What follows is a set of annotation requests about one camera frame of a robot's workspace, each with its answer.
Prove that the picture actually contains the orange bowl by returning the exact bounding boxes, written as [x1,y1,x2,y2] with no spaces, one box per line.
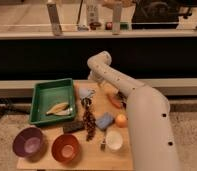
[51,134,80,164]

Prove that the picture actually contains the yellow banana in tray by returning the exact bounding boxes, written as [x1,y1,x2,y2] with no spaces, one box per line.
[46,102,69,116]

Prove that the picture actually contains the wooden board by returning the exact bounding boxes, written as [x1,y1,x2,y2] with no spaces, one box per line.
[17,81,133,171]

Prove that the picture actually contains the blue sponge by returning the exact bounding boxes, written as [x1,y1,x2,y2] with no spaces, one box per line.
[96,113,114,130]

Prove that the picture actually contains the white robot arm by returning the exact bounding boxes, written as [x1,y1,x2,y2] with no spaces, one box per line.
[87,51,181,171]

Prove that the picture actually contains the left metal post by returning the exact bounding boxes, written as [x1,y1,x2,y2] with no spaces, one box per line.
[47,3,62,36]

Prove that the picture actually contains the green plastic tray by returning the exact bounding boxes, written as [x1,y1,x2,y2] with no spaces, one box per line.
[29,78,77,127]

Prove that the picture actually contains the black machine in background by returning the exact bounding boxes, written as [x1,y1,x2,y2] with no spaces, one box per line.
[129,0,193,30]

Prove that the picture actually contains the white cup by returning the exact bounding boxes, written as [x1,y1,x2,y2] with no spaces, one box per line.
[106,131,123,151]

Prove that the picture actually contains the metal post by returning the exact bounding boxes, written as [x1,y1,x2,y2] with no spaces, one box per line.
[112,1,122,35]
[47,3,62,36]

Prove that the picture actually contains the purple bowl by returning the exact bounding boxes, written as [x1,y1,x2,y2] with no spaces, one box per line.
[12,127,44,158]

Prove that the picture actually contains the white bottle in background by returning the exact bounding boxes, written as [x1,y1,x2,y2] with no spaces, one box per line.
[86,0,99,25]

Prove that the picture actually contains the dark rectangular block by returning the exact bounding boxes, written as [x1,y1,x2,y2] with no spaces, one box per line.
[63,121,84,133]

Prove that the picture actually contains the orange round fruit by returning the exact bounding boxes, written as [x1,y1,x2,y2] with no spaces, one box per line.
[115,114,127,128]

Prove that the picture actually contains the right metal post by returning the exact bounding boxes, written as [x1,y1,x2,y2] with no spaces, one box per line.
[112,1,122,35]

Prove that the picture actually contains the small metal fork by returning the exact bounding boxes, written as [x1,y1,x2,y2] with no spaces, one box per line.
[100,129,107,151]

